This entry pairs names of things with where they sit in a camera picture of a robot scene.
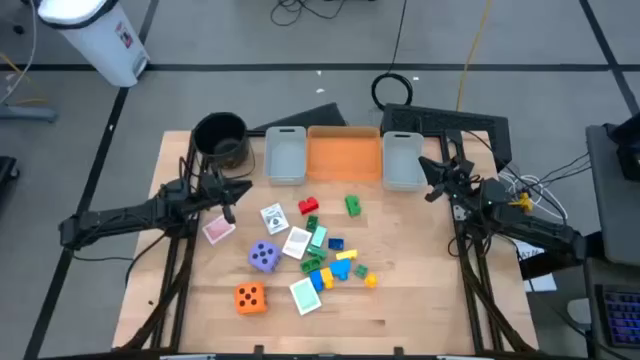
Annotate grey stand foot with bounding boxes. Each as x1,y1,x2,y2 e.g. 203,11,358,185
0,102,59,124

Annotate black flat panel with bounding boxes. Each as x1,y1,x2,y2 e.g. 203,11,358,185
248,102,349,137

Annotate pink playing card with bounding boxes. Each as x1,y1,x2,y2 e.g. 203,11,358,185
201,214,237,246

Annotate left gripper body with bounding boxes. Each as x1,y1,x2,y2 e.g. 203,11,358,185
197,169,237,207

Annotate light blue rounded block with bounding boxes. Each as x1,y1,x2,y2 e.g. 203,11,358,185
329,258,353,282

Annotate black perforated panel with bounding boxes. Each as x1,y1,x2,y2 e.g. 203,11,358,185
380,103,514,169

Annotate light teal flat block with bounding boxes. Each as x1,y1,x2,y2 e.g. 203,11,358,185
310,224,329,249

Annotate white round object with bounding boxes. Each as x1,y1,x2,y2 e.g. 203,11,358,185
567,297,594,326

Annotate black pumpkin-face bucket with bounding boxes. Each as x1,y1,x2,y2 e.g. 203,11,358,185
191,111,251,170

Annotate black desk device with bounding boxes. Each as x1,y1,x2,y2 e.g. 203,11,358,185
604,112,640,182

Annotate clear yellow bin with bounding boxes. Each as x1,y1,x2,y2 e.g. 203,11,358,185
305,125,384,183

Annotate orange foam die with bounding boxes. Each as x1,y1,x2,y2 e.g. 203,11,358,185
233,281,269,316

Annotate backlit keyboard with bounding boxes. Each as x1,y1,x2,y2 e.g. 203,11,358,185
594,283,640,349

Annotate white trash bin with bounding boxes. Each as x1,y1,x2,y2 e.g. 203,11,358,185
37,0,151,89

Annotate grey plastic bin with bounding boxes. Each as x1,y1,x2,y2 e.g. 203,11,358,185
382,131,429,193
263,125,308,187

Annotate black floor object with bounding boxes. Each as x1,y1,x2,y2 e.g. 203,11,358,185
0,155,21,194

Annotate teal card deck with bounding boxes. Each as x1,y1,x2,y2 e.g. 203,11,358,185
288,277,323,317

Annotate yellow cable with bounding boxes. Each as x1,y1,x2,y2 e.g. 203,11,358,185
455,0,494,112

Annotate grey desk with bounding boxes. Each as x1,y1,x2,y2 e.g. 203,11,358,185
585,123,640,266

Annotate purple foam die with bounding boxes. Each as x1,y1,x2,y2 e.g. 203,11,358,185
247,239,283,275

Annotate yellow connector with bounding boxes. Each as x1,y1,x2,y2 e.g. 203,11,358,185
508,192,534,214

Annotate bright green hollow block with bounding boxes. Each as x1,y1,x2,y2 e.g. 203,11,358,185
299,256,324,275

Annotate black cable bundle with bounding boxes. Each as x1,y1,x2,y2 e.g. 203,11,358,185
269,0,349,27

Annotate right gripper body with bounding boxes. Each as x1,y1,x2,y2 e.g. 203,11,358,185
441,157,482,200

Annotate white paper sheet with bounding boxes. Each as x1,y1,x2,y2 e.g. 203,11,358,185
512,237,559,294

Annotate white cables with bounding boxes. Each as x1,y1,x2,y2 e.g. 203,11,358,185
497,169,571,221

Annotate black coiled cable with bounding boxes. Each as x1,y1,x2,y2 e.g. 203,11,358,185
370,0,415,112

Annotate grey card deck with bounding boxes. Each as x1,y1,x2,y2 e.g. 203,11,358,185
281,225,314,261

